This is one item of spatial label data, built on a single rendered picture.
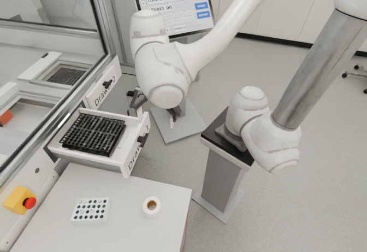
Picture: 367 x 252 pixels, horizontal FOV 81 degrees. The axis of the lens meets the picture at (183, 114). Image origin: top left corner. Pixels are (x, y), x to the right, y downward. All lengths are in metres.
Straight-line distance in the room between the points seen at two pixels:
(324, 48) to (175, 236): 0.77
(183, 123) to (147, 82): 1.69
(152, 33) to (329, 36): 0.45
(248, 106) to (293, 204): 1.18
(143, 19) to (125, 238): 0.74
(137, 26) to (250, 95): 0.55
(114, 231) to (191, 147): 1.23
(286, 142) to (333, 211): 1.30
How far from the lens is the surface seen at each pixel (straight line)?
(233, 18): 0.57
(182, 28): 1.55
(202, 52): 0.50
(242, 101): 0.93
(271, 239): 1.79
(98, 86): 1.22
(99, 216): 0.94
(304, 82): 0.73
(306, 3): 3.60
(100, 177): 1.05
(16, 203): 0.95
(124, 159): 0.86
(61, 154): 1.04
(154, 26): 0.58
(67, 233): 1.00
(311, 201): 2.03
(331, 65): 0.71
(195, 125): 2.13
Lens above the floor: 1.64
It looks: 46 degrees down
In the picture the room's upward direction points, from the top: 1 degrees clockwise
